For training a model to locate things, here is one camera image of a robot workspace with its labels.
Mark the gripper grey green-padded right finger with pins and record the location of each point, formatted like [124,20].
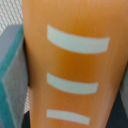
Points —
[122,96]

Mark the gripper grey green-padded left finger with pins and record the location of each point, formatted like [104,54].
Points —
[13,77]

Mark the toy bread loaf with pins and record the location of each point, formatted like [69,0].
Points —
[77,52]

